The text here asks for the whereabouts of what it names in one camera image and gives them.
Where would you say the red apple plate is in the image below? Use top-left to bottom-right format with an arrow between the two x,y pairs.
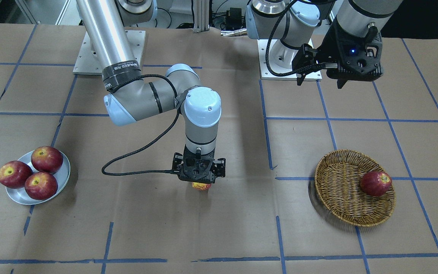
24,172 -> 59,201
0,160 -> 33,189
30,146 -> 63,174

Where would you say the red apple plate front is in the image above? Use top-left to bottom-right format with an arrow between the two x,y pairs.
24,172 -> 59,201

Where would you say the red apple plate back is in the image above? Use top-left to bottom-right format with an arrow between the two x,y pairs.
30,146 -> 63,174
0,160 -> 33,189

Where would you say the light blue plate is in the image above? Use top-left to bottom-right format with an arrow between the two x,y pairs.
5,152 -> 71,205

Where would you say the aluminium frame post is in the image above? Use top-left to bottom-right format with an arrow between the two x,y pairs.
192,0 -> 211,33

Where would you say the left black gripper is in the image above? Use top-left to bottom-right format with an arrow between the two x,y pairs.
291,19 -> 384,89

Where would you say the black power adapter box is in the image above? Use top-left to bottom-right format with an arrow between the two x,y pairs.
224,7 -> 246,31

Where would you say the woven wicker basket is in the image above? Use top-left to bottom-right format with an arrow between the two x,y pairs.
314,149 -> 396,227

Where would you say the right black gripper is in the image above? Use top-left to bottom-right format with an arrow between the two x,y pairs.
172,147 -> 226,184

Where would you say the dark red apple in basket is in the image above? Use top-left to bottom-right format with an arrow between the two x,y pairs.
360,170 -> 392,197

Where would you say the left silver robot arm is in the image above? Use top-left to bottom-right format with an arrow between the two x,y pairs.
245,0 -> 402,89

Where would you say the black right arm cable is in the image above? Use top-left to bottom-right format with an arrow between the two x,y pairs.
101,73 -> 181,176

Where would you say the red yellow apple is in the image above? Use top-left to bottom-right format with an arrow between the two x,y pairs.
191,182 -> 212,191

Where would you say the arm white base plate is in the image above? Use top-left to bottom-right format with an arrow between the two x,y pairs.
73,30 -> 147,76
258,38 -> 322,81

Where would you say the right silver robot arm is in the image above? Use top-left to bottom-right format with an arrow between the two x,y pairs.
76,0 -> 226,184

